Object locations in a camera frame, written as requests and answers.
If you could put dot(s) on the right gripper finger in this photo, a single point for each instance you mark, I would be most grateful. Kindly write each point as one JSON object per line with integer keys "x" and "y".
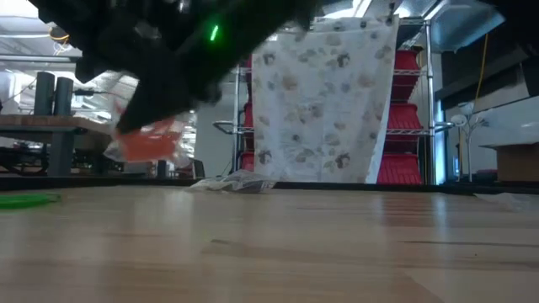
{"x": 156, "y": 97}

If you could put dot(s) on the orange rubber band pile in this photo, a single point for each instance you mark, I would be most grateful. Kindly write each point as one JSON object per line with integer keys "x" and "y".
{"x": 147, "y": 145}

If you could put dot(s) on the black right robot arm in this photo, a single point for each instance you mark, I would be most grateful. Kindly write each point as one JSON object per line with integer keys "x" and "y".
{"x": 524, "y": 17}

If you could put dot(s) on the green rubber band pile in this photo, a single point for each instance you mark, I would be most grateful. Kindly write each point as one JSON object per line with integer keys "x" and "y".
{"x": 25, "y": 201}

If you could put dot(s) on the black tube stand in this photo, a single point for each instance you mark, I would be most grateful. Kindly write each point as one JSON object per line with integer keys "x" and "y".
{"x": 84, "y": 91}

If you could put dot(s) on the dark grey cylinder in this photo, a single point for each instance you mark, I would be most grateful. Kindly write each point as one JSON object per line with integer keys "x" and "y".
{"x": 44, "y": 94}
{"x": 64, "y": 97}

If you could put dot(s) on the red plastic bin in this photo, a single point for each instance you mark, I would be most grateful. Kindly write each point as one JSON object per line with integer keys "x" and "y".
{"x": 400, "y": 170}
{"x": 247, "y": 162}
{"x": 406, "y": 63}
{"x": 248, "y": 115}
{"x": 404, "y": 118}

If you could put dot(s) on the white floral cloth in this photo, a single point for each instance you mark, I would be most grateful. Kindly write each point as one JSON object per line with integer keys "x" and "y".
{"x": 320, "y": 105}

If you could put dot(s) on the white floor lamp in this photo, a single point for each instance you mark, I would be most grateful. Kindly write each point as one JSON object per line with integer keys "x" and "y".
{"x": 467, "y": 122}

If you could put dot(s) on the cardboard box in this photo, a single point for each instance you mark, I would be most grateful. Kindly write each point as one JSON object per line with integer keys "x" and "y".
{"x": 518, "y": 162}

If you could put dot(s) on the grey wheeled table frame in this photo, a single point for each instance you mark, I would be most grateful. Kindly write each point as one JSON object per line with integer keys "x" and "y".
{"x": 59, "y": 143}

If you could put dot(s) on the black aluminium table frame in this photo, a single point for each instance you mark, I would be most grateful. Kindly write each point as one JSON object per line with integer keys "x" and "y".
{"x": 358, "y": 186}

